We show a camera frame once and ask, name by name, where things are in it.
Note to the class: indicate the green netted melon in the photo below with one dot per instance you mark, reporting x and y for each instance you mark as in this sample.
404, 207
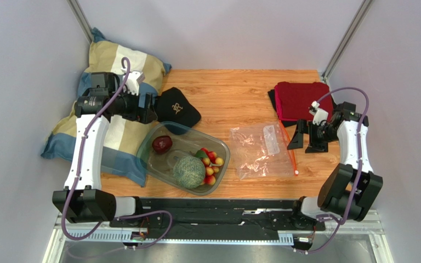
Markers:
189, 172

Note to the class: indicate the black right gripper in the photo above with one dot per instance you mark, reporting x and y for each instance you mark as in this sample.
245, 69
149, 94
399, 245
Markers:
313, 135

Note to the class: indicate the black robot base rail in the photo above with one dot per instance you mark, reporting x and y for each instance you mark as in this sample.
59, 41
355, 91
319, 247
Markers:
221, 219

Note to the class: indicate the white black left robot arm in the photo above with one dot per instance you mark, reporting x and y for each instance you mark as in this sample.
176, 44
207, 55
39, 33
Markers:
82, 199

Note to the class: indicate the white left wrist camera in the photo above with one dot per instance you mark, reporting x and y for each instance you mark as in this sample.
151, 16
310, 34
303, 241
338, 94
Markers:
133, 81

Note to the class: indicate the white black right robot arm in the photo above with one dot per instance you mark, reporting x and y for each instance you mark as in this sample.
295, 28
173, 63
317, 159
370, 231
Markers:
352, 187

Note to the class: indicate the left aluminium frame post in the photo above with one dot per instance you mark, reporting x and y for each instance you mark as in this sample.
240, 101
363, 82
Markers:
81, 18

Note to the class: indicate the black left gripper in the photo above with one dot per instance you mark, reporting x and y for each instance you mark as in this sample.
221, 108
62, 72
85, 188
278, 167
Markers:
146, 115

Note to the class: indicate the clear plastic food container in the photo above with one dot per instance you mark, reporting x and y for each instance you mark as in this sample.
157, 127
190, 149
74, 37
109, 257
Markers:
185, 143

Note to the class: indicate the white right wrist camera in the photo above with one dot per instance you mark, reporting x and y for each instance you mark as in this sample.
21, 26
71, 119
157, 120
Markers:
319, 115

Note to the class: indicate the black baseball cap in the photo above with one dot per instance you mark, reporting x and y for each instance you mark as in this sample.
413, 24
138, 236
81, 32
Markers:
173, 106

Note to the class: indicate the red folded cloth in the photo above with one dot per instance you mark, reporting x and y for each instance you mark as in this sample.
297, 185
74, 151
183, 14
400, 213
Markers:
288, 85

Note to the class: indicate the striped blue beige pillow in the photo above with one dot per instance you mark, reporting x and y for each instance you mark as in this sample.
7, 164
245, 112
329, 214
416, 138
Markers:
123, 137

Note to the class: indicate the right aluminium frame post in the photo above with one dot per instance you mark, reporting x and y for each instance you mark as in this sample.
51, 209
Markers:
346, 39

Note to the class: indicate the dark red apple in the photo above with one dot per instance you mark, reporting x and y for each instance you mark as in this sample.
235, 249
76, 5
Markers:
162, 144

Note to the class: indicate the clear orange zip top bag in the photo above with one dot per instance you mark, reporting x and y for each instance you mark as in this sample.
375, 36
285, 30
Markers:
260, 151

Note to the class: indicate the aluminium frame post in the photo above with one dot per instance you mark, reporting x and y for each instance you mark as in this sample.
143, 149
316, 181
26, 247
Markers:
81, 18
346, 39

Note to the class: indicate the bunch of red lychees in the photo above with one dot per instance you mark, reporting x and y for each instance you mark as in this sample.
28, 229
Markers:
212, 164

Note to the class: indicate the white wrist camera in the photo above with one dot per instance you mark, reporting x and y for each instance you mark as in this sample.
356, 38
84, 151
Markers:
133, 81
319, 115

